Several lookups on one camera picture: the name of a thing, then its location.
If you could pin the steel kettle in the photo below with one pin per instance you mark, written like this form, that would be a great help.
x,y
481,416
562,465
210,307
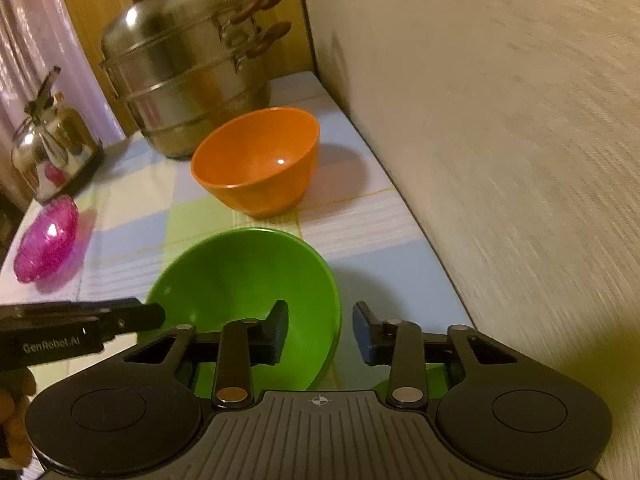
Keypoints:
x,y
55,140

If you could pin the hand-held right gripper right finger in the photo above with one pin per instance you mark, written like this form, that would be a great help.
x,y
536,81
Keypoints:
x,y
365,335

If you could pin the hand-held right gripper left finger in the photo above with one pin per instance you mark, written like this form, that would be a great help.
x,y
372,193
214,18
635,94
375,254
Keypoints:
x,y
277,335

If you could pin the checked tablecloth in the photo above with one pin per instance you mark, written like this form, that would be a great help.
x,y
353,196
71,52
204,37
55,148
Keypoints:
x,y
380,240

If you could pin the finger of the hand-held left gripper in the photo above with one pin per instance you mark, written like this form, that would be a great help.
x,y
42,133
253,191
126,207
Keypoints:
x,y
137,319
65,309

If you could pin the orange plastic bowl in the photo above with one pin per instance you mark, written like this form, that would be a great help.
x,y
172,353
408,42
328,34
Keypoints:
x,y
250,155

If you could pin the person's left hand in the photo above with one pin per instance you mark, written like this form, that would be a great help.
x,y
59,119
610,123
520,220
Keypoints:
x,y
15,410

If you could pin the green plastic bowl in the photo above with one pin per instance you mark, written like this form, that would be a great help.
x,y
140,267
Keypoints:
x,y
225,280
436,374

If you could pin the pink glass plate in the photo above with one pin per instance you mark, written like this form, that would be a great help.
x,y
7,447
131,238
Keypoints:
x,y
45,240

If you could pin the steel steamer pot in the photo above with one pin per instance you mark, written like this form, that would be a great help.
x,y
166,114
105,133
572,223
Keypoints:
x,y
190,85

